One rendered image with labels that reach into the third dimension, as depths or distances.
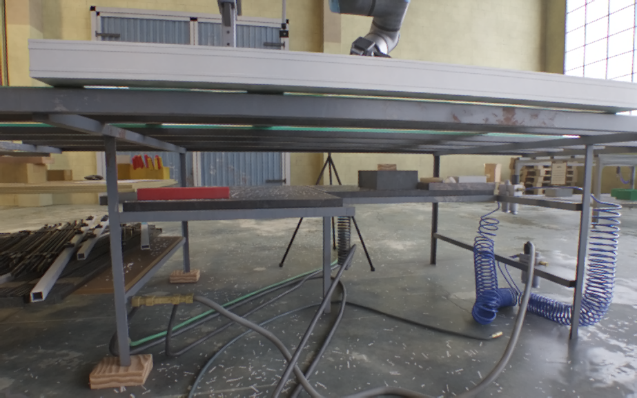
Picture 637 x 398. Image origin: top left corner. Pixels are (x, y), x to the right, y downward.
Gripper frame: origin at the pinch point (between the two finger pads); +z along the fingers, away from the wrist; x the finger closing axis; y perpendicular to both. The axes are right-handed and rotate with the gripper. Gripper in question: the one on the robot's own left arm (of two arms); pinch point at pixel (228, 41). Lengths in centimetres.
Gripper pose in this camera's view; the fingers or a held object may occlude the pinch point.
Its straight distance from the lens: 73.9
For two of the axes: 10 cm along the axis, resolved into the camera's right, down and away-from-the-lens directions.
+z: 0.0, 10.0, 0.9
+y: 9.8, -0.2, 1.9
